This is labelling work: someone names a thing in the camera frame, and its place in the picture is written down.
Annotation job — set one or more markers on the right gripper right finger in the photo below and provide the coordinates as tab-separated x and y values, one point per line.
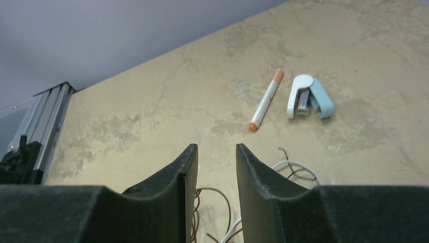
275	209

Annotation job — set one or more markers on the aluminium frame rail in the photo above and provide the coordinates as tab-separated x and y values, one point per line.
40	118

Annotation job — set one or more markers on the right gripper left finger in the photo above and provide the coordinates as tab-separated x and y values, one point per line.
158	209

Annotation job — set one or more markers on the white orange marker pen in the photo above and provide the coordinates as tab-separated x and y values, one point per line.
265	101

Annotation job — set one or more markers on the light blue stapler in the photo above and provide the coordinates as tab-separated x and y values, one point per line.
307	90

